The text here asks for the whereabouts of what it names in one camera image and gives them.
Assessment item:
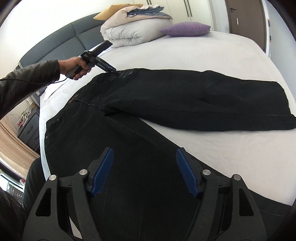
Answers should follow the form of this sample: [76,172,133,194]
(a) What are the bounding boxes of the left forearm black sleeve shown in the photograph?
[1,60,60,118]

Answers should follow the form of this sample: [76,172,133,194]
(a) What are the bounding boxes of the person's left hand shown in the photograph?
[58,57,91,80]

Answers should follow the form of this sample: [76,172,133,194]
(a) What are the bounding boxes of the grey upholstered headboard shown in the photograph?
[16,14,104,70]

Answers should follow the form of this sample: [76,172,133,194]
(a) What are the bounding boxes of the folded beige duvet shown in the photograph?
[100,6,173,48]

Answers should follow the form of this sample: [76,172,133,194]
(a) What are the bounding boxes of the yellow pillow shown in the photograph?
[93,4,143,21]

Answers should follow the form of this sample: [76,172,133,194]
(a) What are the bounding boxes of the white bed mattress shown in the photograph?
[40,32,295,205]

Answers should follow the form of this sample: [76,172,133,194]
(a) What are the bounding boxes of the folded blue grey blanket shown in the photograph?
[127,4,173,19]

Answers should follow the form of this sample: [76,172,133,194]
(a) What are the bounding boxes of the dark nightstand drawers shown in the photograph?
[18,106,40,154]

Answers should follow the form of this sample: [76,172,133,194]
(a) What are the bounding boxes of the purple pillow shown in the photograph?
[161,22,211,37]

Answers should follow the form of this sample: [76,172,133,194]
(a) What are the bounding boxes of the brown wooden door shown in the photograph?
[225,0,266,51]

